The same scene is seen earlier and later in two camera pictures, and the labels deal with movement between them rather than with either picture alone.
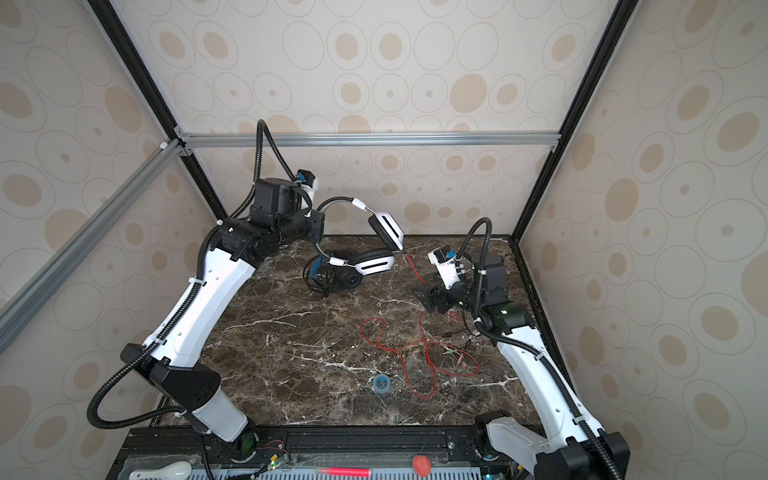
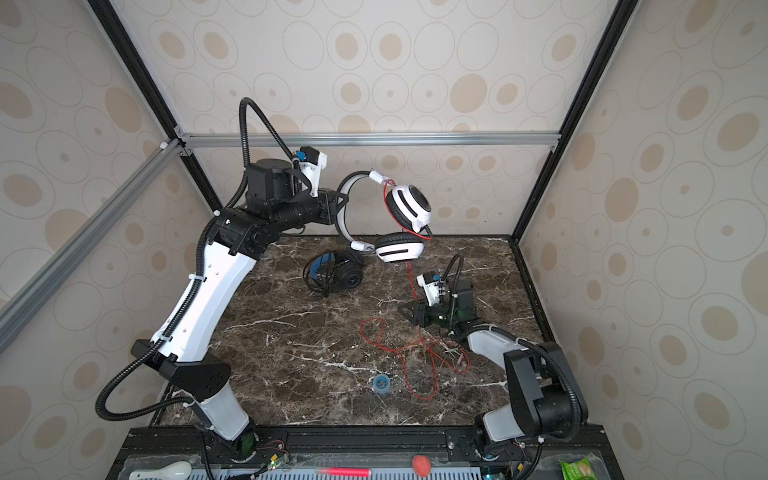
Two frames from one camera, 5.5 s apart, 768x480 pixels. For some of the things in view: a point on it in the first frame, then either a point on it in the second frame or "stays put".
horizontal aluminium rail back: x=368 y=139 stays put
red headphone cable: x=415 y=268 -> x=404 y=227
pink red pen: x=345 y=472 stays put
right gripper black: x=432 y=294 -> x=424 y=313
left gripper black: x=318 y=219 -> x=329 y=210
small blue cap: x=381 y=383 stays put
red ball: x=421 y=464 stays put
